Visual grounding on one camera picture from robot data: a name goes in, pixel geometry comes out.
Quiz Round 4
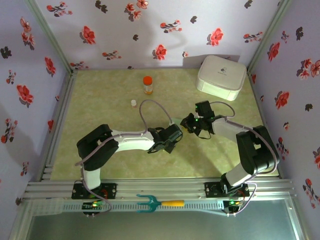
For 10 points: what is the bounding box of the light green paper sheet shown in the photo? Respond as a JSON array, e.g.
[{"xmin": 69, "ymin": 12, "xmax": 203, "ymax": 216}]
[{"xmin": 172, "ymin": 116, "xmax": 187, "ymax": 131}]

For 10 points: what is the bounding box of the white zipped storage case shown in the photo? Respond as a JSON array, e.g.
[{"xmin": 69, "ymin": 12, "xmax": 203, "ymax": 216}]
[{"xmin": 195, "ymin": 54, "xmax": 247, "ymax": 102}]

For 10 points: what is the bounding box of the orange capped bottle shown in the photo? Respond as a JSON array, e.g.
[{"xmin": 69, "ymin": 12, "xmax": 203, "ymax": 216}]
[{"xmin": 142, "ymin": 75, "xmax": 154, "ymax": 95}]

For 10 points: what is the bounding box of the thin black right gripper wire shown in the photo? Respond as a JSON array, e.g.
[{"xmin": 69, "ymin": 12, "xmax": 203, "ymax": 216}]
[{"xmin": 196, "ymin": 128, "xmax": 213, "ymax": 140}]

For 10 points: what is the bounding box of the thin black gripper wire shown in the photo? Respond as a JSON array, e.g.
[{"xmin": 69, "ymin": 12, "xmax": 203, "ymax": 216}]
[
  {"xmin": 147, "ymin": 143, "xmax": 166, "ymax": 155},
  {"xmin": 196, "ymin": 128, "xmax": 213, "ymax": 140}
]

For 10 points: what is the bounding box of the thin black left gripper wire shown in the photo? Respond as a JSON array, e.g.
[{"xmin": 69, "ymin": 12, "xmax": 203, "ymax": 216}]
[{"xmin": 147, "ymin": 143, "xmax": 166, "ymax": 155}]

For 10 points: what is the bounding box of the lilac right arm cable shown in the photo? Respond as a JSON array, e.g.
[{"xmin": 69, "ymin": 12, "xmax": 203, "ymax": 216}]
[{"xmin": 208, "ymin": 100, "xmax": 280, "ymax": 217}]

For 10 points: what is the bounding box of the lilac arm cable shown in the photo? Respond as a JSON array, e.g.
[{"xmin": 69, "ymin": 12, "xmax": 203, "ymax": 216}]
[
  {"xmin": 208, "ymin": 100, "xmax": 280, "ymax": 217},
  {"xmin": 74, "ymin": 99, "xmax": 175, "ymax": 216}
]

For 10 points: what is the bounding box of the lilac left arm cable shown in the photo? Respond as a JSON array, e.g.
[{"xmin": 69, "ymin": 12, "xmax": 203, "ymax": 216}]
[{"xmin": 74, "ymin": 99, "xmax": 175, "ymax": 216}]

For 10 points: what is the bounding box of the aluminium frame rail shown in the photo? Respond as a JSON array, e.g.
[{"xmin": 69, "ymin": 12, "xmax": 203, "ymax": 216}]
[{"xmin": 23, "ymin": 177, "xmax": 297, "ymax": 201}]

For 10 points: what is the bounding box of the aluminium side rail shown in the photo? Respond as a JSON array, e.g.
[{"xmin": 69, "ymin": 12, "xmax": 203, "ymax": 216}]
[
  {"xmin": 37, "ymin": 71, "xmax": 77, "ymax": 181},
  {"xmin": 247, "ymin": 71, "xmax": 285, "ymax": 180}
]

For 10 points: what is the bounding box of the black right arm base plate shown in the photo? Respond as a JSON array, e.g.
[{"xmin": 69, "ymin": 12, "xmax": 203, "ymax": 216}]
[{"xmin": 204, "ymin": 181, "xmax": 250, "ymax": 198}]

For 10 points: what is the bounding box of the teal fork with yellow handle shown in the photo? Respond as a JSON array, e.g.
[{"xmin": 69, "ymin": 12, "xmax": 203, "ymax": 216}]
[{"xmin": 136, "ymin": 193, "xmax": 186, "ymax": 214}]

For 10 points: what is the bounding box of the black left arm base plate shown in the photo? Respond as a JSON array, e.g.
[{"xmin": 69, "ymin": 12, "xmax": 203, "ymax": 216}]
[{"xmin": 71, "ymin": 182, "xmax": 118, "ymax": 200}]

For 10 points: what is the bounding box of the grey slotted cable duct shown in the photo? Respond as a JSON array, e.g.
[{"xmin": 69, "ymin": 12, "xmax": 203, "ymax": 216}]
[{"xmin": 31, "ymin": 198, "xmax": 226, "ymax": 216}]

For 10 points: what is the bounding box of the aluminium corner post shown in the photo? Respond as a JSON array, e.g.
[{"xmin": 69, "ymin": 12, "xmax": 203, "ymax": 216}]
[
  {"xmin": 246, "ymin": 0, "xmax": 294, "ymax": 75},
  {"xmin": 24, "ymin": 0, "xmax": 79, "ymax": 76}
]

